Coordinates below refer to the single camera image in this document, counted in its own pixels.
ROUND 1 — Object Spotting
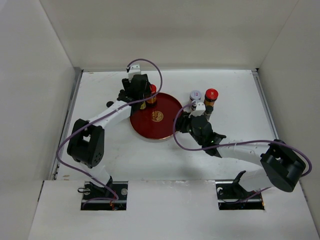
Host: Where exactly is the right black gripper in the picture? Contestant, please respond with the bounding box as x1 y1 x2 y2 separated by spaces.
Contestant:
173 111 204 146

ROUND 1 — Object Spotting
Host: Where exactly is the red lid chili sauce jar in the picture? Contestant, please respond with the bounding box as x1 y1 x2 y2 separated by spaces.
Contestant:
146 84 157 107

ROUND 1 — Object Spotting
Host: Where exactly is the small yellow label oil bottle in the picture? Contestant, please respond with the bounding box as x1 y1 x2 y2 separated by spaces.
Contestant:
140 101 147 110

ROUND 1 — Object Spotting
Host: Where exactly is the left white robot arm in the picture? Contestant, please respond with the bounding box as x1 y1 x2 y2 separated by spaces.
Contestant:
67 74 151 200

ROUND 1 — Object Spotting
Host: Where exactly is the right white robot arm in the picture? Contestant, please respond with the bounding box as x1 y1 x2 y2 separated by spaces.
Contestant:
173 111 306 198

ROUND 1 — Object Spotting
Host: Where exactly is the black cap spice bottle right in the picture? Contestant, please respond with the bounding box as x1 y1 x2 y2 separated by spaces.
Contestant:
203 105 214 121

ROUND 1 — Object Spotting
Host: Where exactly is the white lid sauce jar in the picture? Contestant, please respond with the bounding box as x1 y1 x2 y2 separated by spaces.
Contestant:
189 90 202 102

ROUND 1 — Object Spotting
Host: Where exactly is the small black cap spice jar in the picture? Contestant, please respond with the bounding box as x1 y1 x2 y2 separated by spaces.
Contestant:
106 101 114 108

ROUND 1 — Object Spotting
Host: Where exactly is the red lid chili jar right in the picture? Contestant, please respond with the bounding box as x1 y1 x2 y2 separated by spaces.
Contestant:
203 88 219 107

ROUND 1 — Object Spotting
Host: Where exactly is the round red tray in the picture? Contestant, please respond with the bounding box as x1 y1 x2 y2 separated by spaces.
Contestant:
130 92 182 140

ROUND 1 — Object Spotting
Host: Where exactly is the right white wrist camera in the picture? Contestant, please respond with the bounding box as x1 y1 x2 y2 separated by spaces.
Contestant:
188 102 206 118

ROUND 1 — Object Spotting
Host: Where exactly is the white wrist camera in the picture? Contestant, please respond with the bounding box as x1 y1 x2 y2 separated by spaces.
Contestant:
188 102 206 118
126 64 141 82

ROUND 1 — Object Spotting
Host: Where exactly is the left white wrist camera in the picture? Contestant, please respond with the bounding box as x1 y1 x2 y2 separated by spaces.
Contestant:
126 64 141 82

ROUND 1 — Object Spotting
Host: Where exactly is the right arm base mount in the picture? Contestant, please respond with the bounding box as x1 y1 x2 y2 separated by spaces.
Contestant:
215 171 265 211

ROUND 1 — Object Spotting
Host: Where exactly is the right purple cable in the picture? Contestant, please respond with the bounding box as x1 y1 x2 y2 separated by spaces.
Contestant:
172 104 313 177

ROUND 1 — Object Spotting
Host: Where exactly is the purple cable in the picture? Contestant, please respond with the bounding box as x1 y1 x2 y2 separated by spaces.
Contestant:
56 58 164 208
172 104 313 177

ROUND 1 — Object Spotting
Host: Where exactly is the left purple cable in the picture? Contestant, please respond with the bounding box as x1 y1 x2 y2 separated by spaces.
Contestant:
56 58 164 208

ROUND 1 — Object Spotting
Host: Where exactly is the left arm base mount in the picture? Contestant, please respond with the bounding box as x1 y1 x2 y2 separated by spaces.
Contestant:
77 181 129 211

